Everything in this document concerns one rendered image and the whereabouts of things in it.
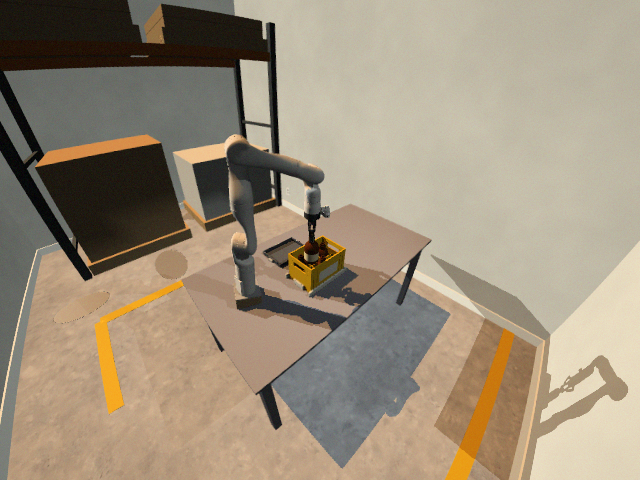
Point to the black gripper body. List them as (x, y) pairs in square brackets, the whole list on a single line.
[(311, 218)]

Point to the yellow crate with dividers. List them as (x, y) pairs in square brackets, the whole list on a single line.
[(312, 276)]

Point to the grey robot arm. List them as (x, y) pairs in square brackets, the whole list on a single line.
[(239, 152)]

